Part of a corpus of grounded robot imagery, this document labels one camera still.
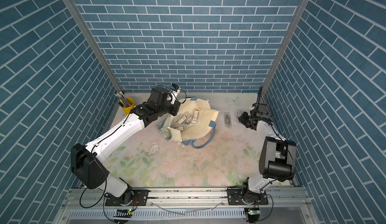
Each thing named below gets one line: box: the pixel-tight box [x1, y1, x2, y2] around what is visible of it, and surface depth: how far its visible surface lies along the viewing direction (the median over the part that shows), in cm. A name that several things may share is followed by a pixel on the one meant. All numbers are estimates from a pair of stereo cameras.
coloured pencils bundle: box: [114, 91, 133, 108], surface depth 101 cm
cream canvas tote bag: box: [156, 96, 220, 150], surface depth 94 cm
